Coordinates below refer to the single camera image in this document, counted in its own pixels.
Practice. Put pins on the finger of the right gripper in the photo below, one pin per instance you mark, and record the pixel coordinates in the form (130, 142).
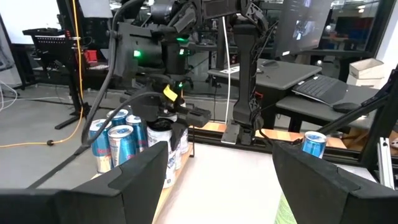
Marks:
(178, 133)

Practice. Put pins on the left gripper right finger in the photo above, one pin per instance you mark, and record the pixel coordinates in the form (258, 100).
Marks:
(323, 199)

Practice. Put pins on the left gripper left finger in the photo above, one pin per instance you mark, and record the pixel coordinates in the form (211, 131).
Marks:
(133, 193)

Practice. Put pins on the silver Celsius Arctic Vibe can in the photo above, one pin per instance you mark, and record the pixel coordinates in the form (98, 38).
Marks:
(185, 141)
(157, 137)

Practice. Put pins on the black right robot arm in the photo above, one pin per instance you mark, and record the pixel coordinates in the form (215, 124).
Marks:
(247, 77)

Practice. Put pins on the yellow tape tag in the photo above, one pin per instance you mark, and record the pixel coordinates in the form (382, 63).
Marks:
(170, 93)

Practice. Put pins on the green Sanzo calamansi can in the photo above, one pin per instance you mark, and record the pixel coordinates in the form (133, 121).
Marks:
(284, 211)

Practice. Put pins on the silver aluminium extrusion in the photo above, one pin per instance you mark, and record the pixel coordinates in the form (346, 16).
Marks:
(385, 165)

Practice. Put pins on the black tripod stand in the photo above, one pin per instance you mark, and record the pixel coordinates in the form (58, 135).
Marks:
(74, 93)

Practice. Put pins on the red box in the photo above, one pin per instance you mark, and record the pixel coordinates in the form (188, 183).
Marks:
(91, 56)

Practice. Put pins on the dark low desk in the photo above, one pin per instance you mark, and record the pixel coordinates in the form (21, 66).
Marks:
(311, 109)

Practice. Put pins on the black keyboard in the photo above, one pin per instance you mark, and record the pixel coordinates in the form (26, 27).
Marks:
(320, 88)

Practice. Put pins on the grey desk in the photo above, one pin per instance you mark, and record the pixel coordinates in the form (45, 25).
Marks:
(280, 77)

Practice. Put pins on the black perforated stand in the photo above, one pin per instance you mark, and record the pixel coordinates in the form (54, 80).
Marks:
(49, 46)

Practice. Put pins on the white cardboard box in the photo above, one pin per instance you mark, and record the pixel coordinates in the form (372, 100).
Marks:
(367, 68)

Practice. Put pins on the white board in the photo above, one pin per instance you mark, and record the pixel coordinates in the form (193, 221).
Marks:
(28, 18)

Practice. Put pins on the wooden shelf with black frame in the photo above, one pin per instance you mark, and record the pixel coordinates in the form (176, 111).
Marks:
(168, 199)

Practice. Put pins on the large dark wall screen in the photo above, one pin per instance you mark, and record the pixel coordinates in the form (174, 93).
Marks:
(301, 28)

